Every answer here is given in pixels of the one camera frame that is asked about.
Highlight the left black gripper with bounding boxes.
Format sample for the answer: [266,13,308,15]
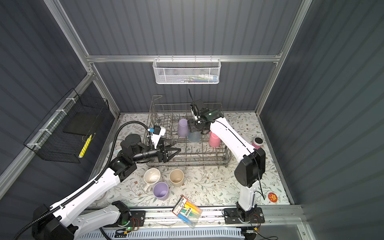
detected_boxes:
[131,137,180,165]

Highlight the blue translucent cup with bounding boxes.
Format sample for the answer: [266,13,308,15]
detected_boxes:
[188,132,202,143]

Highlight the lilac cup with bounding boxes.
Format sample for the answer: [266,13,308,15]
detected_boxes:
[178,119,190,138]

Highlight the pink cup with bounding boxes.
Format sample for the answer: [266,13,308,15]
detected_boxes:
[209,132,221,148]

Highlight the beige cup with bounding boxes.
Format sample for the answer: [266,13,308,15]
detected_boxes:
[169,169,185,187]

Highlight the purple cup front row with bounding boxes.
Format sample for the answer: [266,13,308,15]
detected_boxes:
[153,182,169,201]

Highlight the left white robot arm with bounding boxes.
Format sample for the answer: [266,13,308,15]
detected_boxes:
[29,123,181,240]

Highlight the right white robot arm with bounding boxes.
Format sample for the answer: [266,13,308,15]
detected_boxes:
[188,102,266,223]

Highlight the white ceramic mug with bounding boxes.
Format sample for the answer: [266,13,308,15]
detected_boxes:
[144,168,162,193]

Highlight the floral table mat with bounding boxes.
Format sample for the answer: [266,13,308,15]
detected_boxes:
[90,112,291,208]

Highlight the highlighter marker pack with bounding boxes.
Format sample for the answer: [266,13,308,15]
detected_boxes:
[172,195,203,229]

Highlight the yellow marker pen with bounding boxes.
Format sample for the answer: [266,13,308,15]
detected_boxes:
[78,135,93,159]

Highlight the red round sticker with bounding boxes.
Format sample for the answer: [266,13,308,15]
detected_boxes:
[268,192,279,203]

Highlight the grey wire dish rack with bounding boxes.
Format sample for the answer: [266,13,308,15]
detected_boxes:
[147,95,232,168]

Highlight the pens in wall basket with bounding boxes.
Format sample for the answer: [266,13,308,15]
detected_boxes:
[177,74,220,84]

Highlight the white wire wall basket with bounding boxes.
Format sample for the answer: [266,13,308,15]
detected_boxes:
[153,58,222,85]

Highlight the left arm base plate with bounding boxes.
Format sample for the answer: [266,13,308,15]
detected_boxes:
[117,211,146,229]

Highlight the left black cable conduit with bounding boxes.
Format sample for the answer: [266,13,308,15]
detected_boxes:
[11,120,151,240]

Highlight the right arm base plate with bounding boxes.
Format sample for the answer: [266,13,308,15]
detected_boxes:
[222,208,265,225]

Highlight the black wire side basket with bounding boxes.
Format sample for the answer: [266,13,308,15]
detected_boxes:
[24,91,110,164]

